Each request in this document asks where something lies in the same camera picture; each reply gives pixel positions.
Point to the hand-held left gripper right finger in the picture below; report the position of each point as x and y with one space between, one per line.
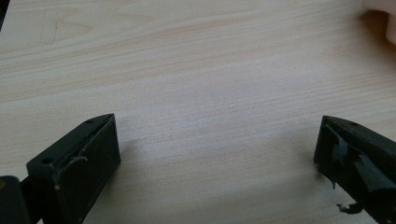
361 155

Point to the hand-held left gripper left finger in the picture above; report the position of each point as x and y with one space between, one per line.
84 161

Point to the pale pink object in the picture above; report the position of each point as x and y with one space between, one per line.
391 26

